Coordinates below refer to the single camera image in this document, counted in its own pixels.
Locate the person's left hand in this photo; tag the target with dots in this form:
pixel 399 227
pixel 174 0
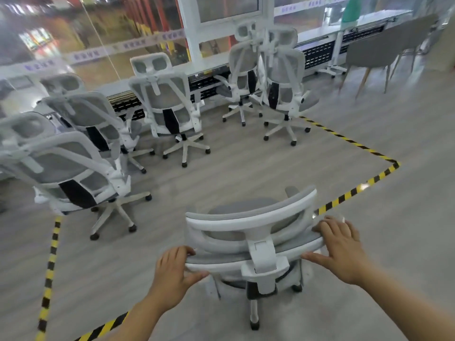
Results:
pixel 170 280

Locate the person's right hand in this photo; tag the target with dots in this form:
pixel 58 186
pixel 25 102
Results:
pixel 344 255

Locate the person's right forearm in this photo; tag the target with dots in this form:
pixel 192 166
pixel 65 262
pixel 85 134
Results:
pixel 408 308

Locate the black yellow floor tape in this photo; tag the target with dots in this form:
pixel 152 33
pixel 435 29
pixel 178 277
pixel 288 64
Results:
pixel 355 191
pixel 49 273
pixel 350 140

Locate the white printed window strip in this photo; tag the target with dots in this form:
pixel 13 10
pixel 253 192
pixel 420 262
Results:
pixel 117 47
pixel 313 5

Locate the green cylindrical container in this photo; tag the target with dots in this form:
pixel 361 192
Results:
pixel 352 10

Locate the row of red yellow pillars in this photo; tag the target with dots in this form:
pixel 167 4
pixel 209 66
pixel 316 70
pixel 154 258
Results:
pixel 161 14

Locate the white framed window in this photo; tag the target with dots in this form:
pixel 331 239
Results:
pixel 227 7

